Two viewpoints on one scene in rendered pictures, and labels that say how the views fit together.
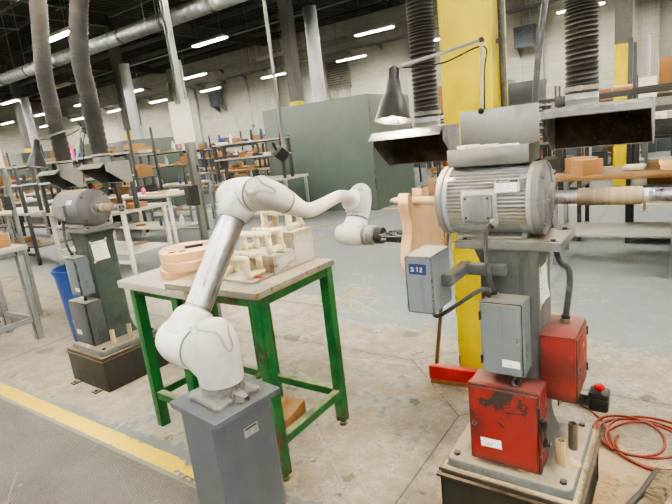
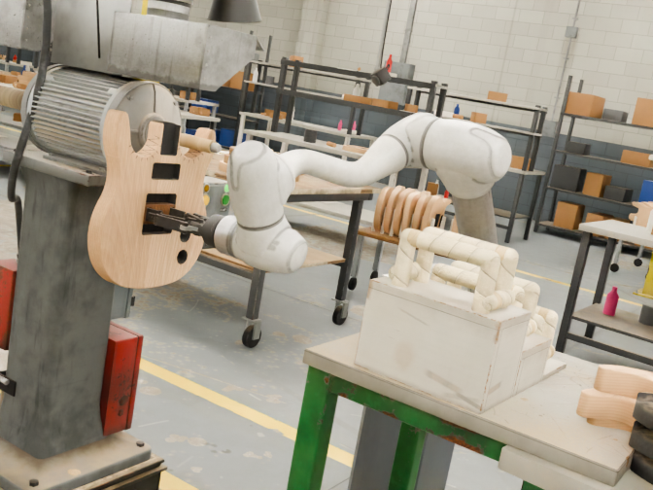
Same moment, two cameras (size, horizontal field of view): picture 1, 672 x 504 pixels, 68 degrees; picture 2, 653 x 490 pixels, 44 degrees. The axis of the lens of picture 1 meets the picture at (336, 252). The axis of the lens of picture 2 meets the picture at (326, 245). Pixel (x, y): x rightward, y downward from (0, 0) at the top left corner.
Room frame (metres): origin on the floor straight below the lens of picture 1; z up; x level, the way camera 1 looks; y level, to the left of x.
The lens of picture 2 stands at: (3.99, -0.08, 1.43)
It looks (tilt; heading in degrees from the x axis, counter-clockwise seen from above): 11 degrees down; 176
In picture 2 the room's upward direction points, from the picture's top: 10 degrees clockwise
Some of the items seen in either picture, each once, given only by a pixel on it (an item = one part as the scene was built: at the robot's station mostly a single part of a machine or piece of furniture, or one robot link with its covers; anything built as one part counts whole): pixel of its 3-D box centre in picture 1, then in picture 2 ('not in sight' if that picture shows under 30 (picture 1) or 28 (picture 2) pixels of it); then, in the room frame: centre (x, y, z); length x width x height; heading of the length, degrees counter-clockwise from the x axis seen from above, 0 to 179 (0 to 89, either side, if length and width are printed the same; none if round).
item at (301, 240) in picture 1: (284, 245); (441, 338); (2.54, 0.26, 1.02); 0.27 x 0.15 x 0.17; 53
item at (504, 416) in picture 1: (507, 413); (98, 364); (1.61, -0.55, 0.49); 0.25 x 0.12 x 0.37; 54
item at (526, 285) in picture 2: (254, 234); (494, 278); (2.39, 0.38, 1.12); 0.20 x 0.03 x 0.03; 52
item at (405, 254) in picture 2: not in sight; (404, 261); (2.53, 0.17, 1.15); 0.03 x 0.03 x 0.09
